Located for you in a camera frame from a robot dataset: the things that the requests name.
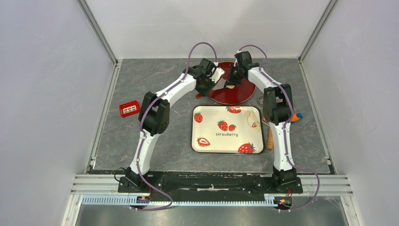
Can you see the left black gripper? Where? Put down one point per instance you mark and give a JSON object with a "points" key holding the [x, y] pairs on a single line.
{"points": [[205, 92]]}

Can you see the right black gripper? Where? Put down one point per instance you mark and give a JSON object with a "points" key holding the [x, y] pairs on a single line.
{"points": [[231, 80]]}

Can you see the round red plate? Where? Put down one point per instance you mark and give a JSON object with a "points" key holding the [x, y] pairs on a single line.
{"points": [[235, 96]]}

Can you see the metal scraper orange handle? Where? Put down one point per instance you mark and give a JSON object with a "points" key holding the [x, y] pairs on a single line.
{"points": [[220, 83]]}

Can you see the white strawberry tray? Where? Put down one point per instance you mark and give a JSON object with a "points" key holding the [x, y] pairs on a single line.
{"points": [[227, 130]]}

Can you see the wooden dough roller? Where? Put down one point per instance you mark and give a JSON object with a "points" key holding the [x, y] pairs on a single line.
{"points": [[270, 142]]}

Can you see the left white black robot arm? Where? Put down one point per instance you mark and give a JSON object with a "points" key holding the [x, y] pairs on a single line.
{"points": [[154, 120]]}

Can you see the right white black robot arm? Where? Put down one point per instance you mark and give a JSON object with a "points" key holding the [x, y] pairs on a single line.
{"points": [[277, 112]]}

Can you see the orange curved toy track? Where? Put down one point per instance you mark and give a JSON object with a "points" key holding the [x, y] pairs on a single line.
{"points": [[293, 119]]}

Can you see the red toy brick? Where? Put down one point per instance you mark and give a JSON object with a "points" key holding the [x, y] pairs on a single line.
{"points": [[129, 108]]}

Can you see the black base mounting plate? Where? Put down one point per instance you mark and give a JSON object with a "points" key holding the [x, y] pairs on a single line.
{"points": [[207, 186]]}

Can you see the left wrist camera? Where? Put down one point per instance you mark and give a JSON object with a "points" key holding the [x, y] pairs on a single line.
{"points": [[206, 69]]}

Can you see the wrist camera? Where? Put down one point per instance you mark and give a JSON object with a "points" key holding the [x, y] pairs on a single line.
{"points": [[244, 60], [206, 69]]}

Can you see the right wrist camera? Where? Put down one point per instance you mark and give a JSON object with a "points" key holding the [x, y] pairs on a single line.
{"points": [[244, 60]]}

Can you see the aluminium frame rail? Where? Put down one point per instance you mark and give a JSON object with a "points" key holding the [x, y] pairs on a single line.
{"points": [[103, 189]]}

